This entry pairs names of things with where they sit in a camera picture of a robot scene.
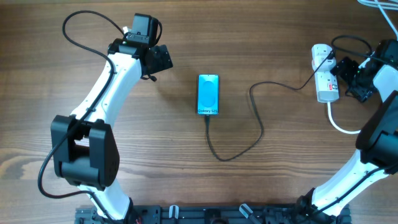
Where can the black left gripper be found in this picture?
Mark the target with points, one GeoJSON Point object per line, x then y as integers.
{"type": "Point", "coordinates": [161, 61]}

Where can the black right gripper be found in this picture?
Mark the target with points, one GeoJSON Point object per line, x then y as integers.
{"type": "Point", "coordinates": [362, 94]}

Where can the blue screen smartphone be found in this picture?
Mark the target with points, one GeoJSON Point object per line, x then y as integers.
{"type": "Point", "coordinates": [208, 94]}

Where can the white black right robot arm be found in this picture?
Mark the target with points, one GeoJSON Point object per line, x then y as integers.
{"type": "Point", "coordinates": [375, 157]}

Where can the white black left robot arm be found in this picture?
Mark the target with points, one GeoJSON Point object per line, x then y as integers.
{"type": "Point", "coordinates": [84, 150]}

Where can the white power strip socket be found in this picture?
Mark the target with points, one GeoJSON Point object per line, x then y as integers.
{"type": "Point", "coordinates": [326, 85]}

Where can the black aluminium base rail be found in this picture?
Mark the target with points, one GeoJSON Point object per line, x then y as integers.
{"type": "Point", "coordinates": [280, 213]}

